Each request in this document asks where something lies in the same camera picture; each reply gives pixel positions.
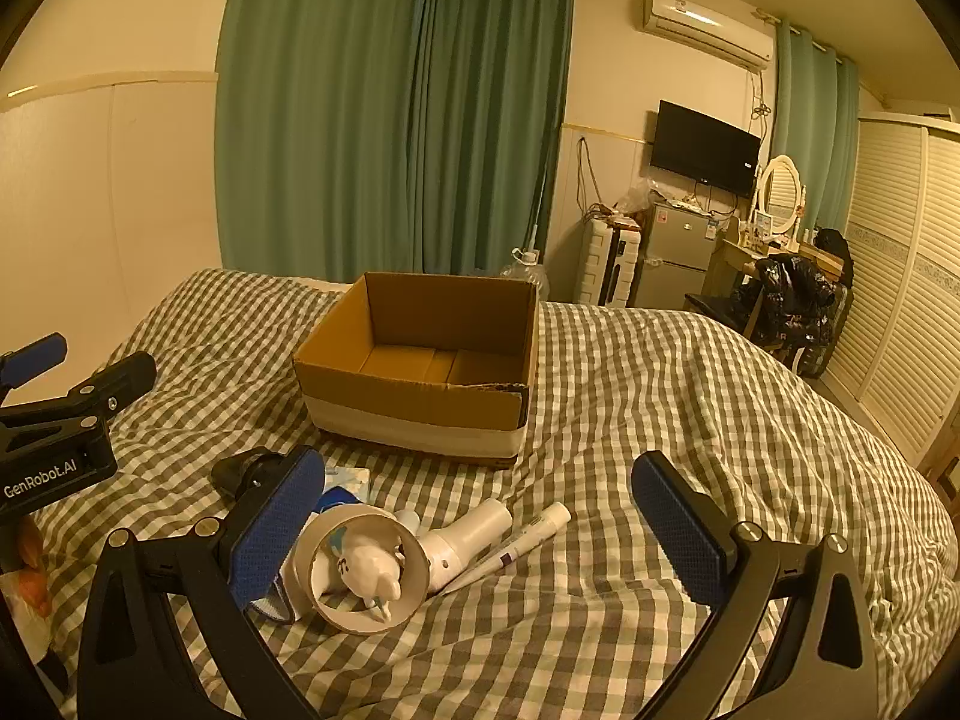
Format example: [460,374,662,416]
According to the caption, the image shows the brown cardboard box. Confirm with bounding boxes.
[292,272,541,470]

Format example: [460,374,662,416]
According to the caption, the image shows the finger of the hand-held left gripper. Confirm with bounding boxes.
[0,351,157,432]
[0,332,68,391]

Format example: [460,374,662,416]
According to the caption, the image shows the white tape roll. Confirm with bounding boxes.
[292,501,434,632]

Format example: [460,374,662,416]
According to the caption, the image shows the black wall television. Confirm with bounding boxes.
[649,100,761,196]

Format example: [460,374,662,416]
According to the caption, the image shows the white louvred wardrobe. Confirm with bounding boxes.
[825,111,960,466]

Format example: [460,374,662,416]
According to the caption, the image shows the white air conditioner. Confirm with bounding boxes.
[641,0,773,72]

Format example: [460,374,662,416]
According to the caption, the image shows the black round object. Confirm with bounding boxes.
[211,448,290,500]

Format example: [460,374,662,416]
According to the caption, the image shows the wall cables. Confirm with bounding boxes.
[574,136,601,218]

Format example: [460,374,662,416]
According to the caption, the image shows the blue striped white cloth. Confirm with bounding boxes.
[244,577,301,623]

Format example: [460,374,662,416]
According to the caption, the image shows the silver fridge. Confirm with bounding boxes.
[634,202,725,310]

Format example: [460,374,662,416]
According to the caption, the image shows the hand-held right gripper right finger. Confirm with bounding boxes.
[631,451,878,720]

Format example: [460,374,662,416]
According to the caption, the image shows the wooden dressing table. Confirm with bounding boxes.
[705,229,833,316]

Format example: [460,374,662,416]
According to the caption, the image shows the blue white packet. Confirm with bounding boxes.
[307,486,367,533]

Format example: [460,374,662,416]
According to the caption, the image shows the pale blue tissue packet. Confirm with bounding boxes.
[322,465,372,503]

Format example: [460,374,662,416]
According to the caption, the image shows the white cylindrical handheld device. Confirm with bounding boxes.
[416,497,513,593]

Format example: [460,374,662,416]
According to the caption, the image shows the white suitcase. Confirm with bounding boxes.
[576,217,642,307]

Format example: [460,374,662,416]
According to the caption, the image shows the small white plush toy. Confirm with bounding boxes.
[330,529,410,623]

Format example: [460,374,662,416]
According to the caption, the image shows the person's left forearm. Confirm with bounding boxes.
[0,517,55,620]

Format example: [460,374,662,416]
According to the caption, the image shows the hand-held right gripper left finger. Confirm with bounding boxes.
[77,445,327,720]

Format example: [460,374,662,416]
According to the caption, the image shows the white squeeze tube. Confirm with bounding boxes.
[435,502,572,597]

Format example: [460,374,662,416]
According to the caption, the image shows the black bag on chair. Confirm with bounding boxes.
[739,251,852,361]

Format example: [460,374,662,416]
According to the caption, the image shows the clear plastic bag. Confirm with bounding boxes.
[619,181,661,230]

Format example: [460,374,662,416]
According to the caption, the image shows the checkered bed blanket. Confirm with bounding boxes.
[30,268,947,720]

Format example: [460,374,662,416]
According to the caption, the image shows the green curtain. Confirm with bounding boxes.
[771,19,860,237]
[214,0,425,284]
[409,0,577,278]

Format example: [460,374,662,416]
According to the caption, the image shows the white oval mirror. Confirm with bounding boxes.
[754,155,807,237]

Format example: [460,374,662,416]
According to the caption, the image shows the clear water bottle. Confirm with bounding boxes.
[501,247,550,301]

